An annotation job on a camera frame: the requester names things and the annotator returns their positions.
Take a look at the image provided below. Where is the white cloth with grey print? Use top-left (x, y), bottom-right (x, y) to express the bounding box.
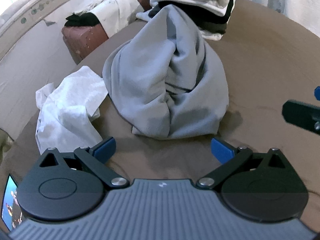
top-left (72, 0), bottom-right (141, 40)

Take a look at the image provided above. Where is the reddish-brown box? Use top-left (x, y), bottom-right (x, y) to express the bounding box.
top-left (61, 23), bottom-right (109, 65)

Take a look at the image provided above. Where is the pile of black white clothes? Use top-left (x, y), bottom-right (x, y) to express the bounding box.
top-left (143, 0), bottom-right (237, 41)

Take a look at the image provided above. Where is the black cloth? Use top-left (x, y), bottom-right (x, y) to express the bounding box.
top-left (65, 12), bottom-right (101, 28)

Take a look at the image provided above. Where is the phone with lit screen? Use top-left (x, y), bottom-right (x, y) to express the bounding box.
top-left (1, 174), bottom-right (23, 232)

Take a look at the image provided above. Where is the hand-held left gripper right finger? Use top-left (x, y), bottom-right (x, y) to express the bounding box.
top-left (196, 138), bottom-right (287, 190)

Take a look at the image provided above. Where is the white curtain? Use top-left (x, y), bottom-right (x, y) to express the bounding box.
top-left (236, 0), bottom-right (320, 39)

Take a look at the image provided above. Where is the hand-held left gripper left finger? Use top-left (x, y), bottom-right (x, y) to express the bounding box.
top-left (37, 137), bottom-right (130, 189)

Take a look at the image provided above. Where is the crumpled white cloth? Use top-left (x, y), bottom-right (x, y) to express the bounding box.
top-left (35, 65), bottom-right (108, 155)

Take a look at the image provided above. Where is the grey-blue knit garment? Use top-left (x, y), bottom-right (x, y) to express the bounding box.
top-left (102, 4), bottom-right (229, 140)

